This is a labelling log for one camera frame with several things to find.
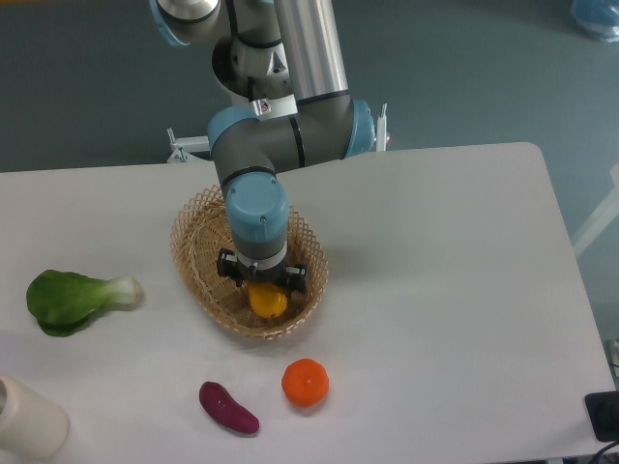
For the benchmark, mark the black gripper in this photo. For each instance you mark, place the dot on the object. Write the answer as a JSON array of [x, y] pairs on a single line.
[[295, 278]]

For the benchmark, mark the yellow mango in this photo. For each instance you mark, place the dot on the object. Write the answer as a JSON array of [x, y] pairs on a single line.
[[267, 300]]

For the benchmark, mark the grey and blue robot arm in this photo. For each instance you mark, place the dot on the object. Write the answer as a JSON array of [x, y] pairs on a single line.
[[281, 63]]

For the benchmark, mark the woven wicker basket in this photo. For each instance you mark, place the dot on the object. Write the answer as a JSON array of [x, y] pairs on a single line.
[[201, 230]]

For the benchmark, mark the orange tangerine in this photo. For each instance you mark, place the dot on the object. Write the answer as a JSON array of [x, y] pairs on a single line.
[[305, 383]]

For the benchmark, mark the purple sweet potato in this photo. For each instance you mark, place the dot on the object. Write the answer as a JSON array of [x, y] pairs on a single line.
[[225, 410]]

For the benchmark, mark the green bok choy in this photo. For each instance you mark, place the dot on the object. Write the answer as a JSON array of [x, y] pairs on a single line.
[[63, 302]]

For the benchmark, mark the cream white bottle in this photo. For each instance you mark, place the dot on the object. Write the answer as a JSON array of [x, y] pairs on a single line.
[[32, 426]]

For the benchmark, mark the black device at edge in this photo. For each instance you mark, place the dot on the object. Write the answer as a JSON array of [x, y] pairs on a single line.
[[602, 409]]

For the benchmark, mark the blue bag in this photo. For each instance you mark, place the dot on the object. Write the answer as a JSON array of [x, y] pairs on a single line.
[[598, 18]]

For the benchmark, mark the white frame bar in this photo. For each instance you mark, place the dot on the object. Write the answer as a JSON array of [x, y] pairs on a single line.
[[601, 217]]

